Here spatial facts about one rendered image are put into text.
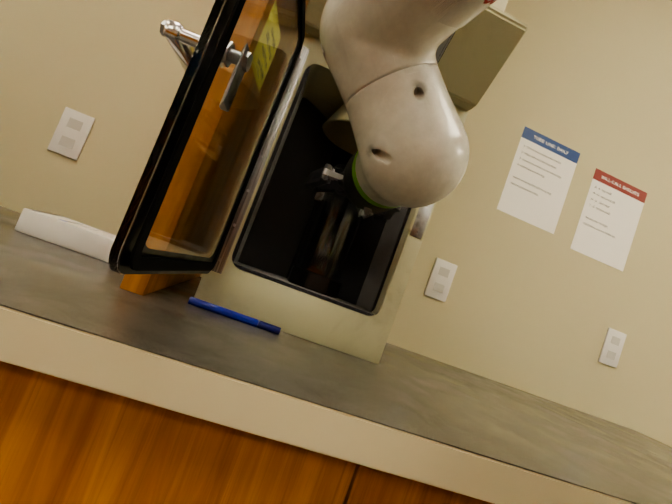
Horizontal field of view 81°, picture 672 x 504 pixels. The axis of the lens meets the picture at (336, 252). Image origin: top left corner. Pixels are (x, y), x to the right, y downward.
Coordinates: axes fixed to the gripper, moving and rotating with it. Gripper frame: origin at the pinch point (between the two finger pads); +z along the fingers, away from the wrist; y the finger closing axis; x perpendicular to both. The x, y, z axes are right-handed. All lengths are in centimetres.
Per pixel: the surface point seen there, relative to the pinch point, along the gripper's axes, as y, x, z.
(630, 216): -95, -38, 34
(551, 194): -65, -34, 34
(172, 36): 24.7, 0.3, -37.1
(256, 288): 9.6, 20.5, -9.5
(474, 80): -11.1, -23.8, -14.4
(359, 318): -8.0, 19.4, -9.5
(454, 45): -5.2, -26.0, -16.6
